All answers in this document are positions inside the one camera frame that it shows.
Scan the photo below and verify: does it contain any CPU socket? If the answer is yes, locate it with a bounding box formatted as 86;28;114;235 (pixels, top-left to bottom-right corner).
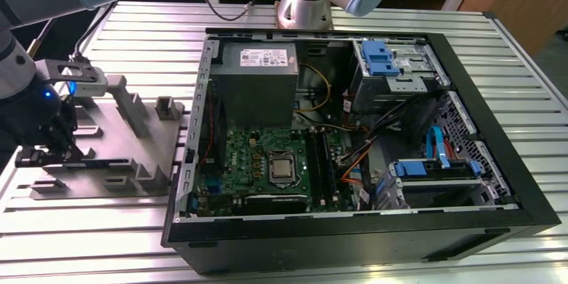
265;148;303;188

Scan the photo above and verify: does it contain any silver CPU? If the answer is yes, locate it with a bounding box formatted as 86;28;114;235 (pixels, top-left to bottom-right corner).
270;158;297;178

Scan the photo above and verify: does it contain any black cable bundle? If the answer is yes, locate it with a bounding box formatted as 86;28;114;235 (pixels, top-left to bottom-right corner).
337;97;414;165

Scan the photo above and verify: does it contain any blue flat data cable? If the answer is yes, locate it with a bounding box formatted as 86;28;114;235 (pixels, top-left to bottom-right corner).
426;126;453;168

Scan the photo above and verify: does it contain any metal drive cage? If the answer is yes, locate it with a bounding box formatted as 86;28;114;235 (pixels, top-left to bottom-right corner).
350;39;450;112

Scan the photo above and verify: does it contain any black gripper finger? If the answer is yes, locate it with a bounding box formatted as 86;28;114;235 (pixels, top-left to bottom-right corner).
15;146;62;168
58;96;85;167

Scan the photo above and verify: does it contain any blue disk carrier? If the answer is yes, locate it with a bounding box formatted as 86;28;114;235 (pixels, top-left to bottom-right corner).
362;41;403;77

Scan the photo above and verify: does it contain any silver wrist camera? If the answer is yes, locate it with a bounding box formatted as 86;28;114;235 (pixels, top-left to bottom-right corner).
35;59;109;97

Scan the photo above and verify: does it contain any black open PC case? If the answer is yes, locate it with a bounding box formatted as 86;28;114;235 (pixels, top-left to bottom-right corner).
161;27;563;277

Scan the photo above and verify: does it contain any grey power supply unit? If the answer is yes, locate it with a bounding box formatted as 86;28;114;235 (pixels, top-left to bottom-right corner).
209;41;299;130

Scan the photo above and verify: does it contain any hard disk in blue carrier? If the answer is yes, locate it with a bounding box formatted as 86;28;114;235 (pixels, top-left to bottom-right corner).
390;159;485;182

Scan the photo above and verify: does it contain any orange wire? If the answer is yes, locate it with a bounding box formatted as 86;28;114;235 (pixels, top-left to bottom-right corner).
341;164;370;185

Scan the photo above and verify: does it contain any yellow wire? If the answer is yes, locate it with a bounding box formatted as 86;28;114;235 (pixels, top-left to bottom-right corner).
297;63;333;112

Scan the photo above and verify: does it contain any black graphics card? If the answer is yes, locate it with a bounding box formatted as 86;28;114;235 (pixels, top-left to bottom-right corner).
243;193;309;215

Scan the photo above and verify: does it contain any grey parts rack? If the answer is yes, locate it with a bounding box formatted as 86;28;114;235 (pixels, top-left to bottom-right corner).
29;74;187;201

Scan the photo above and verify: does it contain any green motherboard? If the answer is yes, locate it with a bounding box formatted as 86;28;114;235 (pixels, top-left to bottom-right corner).
186;127;357;217

